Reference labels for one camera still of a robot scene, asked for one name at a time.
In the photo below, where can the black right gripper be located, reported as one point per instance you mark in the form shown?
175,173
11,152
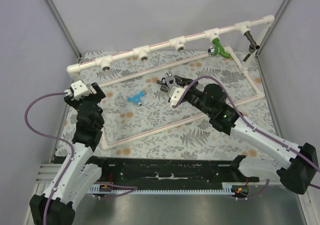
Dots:
183,84

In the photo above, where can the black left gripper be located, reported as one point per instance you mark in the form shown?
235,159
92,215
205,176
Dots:
98,92

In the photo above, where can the chrome metal faucet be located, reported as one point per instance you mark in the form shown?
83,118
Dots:
169,80

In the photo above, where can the green plastic faucet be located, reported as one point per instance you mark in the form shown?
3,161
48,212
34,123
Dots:
217,49

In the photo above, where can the white PVC pipe frame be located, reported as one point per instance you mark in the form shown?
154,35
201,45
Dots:
142,53

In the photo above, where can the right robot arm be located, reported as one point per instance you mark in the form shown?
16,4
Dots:
294,165

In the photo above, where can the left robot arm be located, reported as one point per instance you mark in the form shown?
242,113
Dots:
58,202

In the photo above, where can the blue plastic faucet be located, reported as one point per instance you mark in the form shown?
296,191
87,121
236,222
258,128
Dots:
136,99

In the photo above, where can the dark bronze long faucet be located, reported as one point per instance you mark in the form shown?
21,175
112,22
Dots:
163,87

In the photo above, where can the floral patterned table mat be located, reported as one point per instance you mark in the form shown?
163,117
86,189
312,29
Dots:
194,141

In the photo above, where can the dark bronze installed faucet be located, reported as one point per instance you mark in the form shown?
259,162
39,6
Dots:
253,46

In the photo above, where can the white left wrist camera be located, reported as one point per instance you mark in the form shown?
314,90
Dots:
78,90

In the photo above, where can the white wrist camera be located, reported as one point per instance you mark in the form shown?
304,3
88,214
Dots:
175,93
78,90

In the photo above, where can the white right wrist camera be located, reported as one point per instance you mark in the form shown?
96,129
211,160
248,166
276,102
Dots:
175,93

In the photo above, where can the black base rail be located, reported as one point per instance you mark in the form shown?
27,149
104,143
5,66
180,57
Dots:
151,174

